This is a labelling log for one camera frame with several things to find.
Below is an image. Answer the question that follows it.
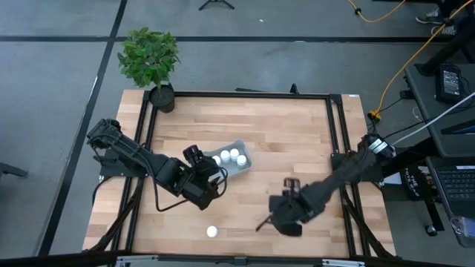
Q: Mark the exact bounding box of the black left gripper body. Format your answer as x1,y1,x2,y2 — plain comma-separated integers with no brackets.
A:
181,162,223,211

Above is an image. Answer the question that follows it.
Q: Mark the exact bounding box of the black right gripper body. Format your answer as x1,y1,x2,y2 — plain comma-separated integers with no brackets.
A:
269,187,316,237

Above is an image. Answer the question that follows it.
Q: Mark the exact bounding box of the grey plastic basket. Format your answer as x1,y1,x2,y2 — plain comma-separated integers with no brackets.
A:
203,139,253,177

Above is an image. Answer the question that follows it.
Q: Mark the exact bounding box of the black plant pot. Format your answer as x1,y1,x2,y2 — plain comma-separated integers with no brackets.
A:
148,82,176,114

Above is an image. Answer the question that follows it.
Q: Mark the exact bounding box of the green leafy plant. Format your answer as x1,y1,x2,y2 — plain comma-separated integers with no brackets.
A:
117,27,182,89

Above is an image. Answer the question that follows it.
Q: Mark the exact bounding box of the black printed bag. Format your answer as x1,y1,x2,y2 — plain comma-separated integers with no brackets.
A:
399,165,436,203

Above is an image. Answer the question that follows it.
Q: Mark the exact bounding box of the black tripod base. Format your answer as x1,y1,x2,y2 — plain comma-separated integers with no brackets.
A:
198,0,235,11

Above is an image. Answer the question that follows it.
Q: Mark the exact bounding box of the black side desk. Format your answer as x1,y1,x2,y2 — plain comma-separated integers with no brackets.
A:
403,62,475,159

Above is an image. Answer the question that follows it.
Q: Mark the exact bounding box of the black rig crossbar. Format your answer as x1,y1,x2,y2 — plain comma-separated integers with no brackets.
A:
0,251,475,267

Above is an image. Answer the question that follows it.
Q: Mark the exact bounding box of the black laptop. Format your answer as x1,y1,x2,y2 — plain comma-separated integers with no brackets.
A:
425,155,475,248

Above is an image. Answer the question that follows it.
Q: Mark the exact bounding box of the dark grey furniture foot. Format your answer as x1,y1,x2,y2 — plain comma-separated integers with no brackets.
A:
0,162,29,179

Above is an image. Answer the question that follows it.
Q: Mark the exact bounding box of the black power adapter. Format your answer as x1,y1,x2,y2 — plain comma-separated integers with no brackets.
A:
435,62,465,105

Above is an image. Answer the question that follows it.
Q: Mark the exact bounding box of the person's shoe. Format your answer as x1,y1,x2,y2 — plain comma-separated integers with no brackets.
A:
415,10,445,25
431,24,458,37

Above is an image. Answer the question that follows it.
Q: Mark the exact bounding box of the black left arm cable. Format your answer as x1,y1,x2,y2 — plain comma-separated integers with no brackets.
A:
153,166,229,213

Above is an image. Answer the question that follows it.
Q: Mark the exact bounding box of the black aluminium table frame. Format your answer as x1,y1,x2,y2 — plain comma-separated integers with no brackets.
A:
88,88,395,259

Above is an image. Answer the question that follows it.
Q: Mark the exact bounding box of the silver bracket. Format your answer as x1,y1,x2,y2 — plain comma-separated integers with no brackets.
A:
321,258,367,267
116,254,160,267

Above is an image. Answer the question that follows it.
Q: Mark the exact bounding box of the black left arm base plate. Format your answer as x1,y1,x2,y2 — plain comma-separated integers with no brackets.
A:
99,148,149,178

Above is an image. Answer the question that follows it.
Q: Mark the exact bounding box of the black power cable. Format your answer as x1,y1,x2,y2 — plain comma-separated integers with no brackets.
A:
378,96,415,114
381,120,426,140

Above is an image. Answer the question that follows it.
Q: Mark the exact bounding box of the long yellow cable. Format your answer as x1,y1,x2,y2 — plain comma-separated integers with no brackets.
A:
370,0,475,122

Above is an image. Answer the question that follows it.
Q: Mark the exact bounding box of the white cable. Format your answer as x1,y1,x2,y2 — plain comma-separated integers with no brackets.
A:
392,90,475,146

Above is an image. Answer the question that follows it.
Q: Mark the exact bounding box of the short yellow cable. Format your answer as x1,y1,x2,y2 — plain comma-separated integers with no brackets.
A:
347,0,407,24

